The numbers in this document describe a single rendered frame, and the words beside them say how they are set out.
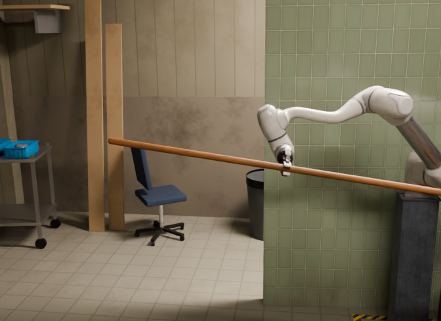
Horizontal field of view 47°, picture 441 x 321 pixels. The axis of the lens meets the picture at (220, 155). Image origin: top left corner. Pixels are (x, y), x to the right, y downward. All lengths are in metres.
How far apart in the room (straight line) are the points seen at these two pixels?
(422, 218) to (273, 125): 1.16
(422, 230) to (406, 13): 1.33
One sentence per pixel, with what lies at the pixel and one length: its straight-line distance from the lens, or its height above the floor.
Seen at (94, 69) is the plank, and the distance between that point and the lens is 5.15.
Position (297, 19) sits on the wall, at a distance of 3.34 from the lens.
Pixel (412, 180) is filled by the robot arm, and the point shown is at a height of 1.10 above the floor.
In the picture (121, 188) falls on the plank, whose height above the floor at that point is 0.43.
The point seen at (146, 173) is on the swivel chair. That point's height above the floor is 0.67.
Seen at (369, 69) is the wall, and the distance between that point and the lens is 3.42.
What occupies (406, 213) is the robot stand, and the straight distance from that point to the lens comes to 3.15.
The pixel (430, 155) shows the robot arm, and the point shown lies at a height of 1.30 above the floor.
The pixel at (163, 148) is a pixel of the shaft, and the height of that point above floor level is 1.46.
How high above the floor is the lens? 1.96
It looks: 14 degrees down
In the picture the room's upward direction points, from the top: 1 degrees counter-clockwise
